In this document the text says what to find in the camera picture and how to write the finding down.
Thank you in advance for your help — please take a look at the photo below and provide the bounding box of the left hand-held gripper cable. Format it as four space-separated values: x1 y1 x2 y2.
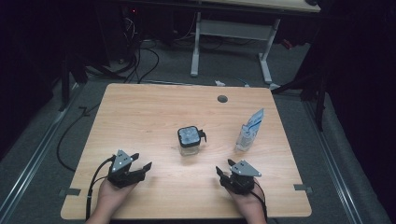
85 155 116 222

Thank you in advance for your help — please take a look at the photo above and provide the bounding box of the hand-held gripper cable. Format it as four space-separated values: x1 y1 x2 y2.
248 183 269 222
85 155 116 222

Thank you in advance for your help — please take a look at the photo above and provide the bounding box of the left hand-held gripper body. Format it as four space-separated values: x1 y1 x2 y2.
106 149 148 189

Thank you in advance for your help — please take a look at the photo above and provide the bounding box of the black floor cable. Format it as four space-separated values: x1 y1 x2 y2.
56 104 101 173

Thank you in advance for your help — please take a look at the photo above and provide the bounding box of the person's right hand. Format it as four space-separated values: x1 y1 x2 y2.
228 186 266 218

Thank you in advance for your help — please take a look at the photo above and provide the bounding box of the metal floor rail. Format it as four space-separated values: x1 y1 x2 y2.
0 83 82 224
303 99 364 224

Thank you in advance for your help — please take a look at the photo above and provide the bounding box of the small grey block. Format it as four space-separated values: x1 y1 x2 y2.
293 184 313 194

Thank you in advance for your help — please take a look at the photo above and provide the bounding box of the clear jar with black lid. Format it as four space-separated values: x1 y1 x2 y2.
177 125 207 157

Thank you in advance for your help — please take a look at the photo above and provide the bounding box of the right hand-held gripper cable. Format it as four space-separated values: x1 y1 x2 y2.
248 183 269 222

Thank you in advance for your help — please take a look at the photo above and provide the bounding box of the black metal stand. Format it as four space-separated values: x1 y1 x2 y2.
58 52 89 112
270 69 329 132

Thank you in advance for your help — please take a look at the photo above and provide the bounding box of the white-framed desk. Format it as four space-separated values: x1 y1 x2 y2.
190 0 321 85

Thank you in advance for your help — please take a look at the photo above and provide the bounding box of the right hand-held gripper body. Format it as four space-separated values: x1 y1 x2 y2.
219 160 262 196

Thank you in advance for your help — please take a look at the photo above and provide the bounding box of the white and blue pouch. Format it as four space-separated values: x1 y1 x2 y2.
234 107 265 153

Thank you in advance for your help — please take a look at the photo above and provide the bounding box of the bundle of black cables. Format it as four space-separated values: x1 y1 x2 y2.
122 38 161 84

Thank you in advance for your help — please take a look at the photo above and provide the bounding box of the dark computer with red light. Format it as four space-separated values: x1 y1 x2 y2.
120 4 143 62

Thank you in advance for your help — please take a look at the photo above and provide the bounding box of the grey tape piece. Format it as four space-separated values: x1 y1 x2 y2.
59 188 81 198

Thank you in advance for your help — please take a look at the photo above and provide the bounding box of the person's left hand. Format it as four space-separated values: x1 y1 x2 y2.
97 179 138 216

